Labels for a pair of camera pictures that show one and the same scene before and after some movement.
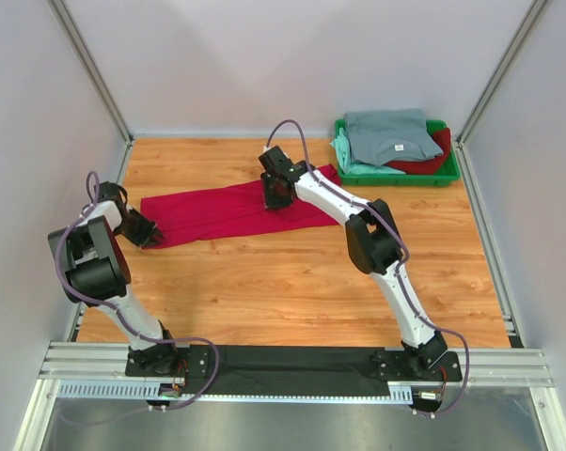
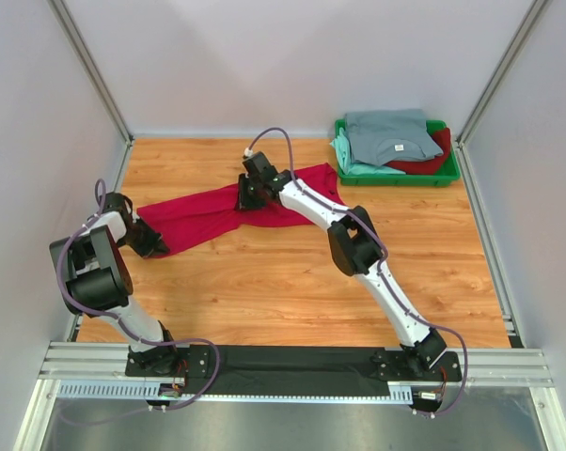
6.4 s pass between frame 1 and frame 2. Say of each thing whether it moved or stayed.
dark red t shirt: stayed
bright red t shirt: moved
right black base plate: stayed
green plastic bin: stayed
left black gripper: moved
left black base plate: stayed
